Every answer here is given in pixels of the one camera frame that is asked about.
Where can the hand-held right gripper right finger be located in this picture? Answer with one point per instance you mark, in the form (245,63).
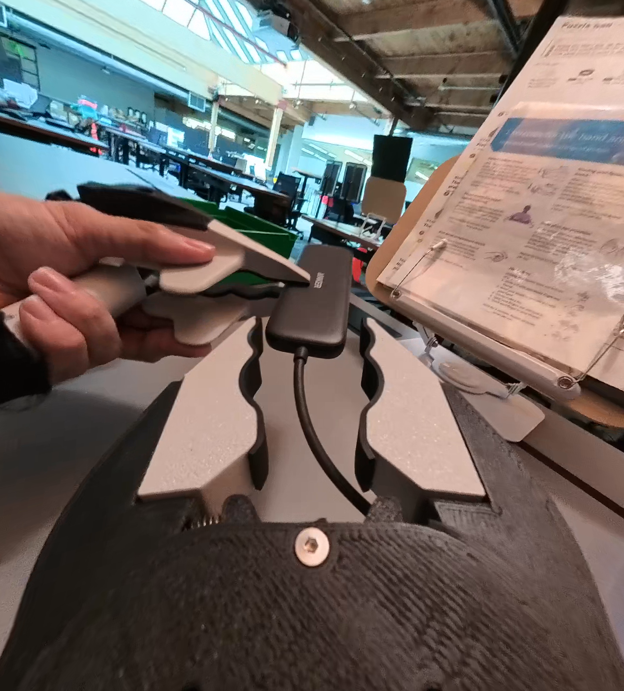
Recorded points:
(420,432)

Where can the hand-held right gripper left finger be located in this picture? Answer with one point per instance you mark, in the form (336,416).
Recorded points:
(198,432)

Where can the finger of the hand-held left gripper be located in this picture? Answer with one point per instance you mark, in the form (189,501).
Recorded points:
(204,318)
(252,253)

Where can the person's left hand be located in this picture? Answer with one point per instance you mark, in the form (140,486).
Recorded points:
(31,237)

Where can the green plastic bin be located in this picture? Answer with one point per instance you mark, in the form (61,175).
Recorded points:
(268,237)

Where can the black office chair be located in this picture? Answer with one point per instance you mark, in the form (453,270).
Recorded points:
(287,189)

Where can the long dark work table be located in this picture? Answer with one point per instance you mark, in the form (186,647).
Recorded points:
(31,127)
(339,229)

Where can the tan wooden board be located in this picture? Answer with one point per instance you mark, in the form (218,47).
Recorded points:
(385,199)

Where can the wooden document stand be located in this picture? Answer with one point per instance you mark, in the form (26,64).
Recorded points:
(403,226)

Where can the black hanging panel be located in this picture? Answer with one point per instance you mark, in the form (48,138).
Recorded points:
(392,156)

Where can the printed instruction sheets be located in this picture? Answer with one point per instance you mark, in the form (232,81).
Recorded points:
(533,243)

